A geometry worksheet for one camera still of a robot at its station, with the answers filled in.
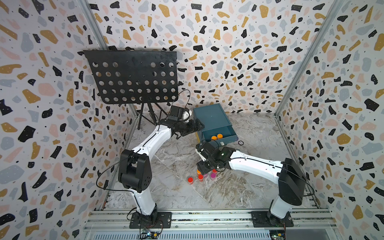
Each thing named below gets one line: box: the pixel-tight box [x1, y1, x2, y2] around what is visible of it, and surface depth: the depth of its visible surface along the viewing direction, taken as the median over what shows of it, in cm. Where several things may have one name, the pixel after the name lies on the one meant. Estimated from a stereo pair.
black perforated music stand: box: [83, 49, 179, 130], surface depth 74 cm
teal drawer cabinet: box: [193, 103, 238, 146], surface depth 90 cm
